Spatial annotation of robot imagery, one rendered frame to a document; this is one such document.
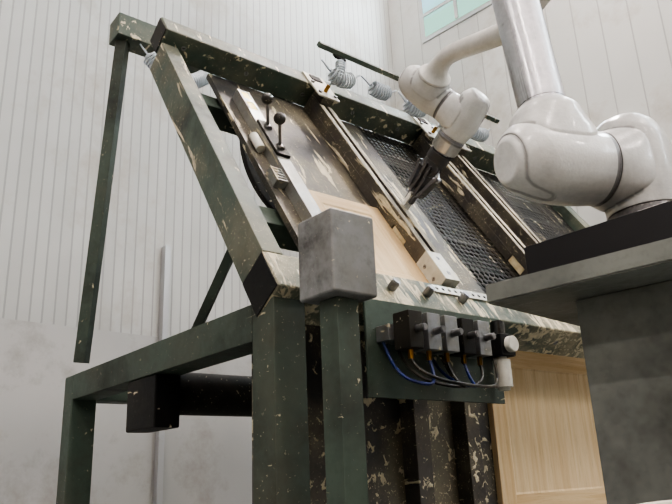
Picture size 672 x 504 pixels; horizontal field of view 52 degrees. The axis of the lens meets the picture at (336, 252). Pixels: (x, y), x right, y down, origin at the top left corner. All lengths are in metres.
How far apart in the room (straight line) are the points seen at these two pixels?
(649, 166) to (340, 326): 0.69
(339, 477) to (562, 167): 0.73
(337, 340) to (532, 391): 1.27
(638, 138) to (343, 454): 0.86
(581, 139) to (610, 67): 4.59
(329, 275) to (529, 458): 1.29
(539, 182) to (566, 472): 1.47
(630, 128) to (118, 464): 3.55
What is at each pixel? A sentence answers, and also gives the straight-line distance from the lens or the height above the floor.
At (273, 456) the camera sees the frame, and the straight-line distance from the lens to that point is 1.53.
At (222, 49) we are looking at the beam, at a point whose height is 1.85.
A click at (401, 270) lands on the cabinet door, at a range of 2.02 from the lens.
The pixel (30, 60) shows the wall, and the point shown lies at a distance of 4.85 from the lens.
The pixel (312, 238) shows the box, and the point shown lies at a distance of 1.48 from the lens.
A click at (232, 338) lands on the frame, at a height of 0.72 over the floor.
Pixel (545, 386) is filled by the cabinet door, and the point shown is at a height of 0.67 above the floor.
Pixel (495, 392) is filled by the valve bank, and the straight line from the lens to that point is 2.00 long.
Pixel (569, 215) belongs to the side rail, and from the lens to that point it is 3.66.
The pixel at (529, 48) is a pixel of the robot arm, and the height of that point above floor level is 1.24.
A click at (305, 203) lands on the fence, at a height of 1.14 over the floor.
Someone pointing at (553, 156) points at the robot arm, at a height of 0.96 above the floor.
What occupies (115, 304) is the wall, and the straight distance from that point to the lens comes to 4.52.
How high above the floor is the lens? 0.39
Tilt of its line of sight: 18 degrees up
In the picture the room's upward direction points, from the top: 3 degrees counter-clockwise
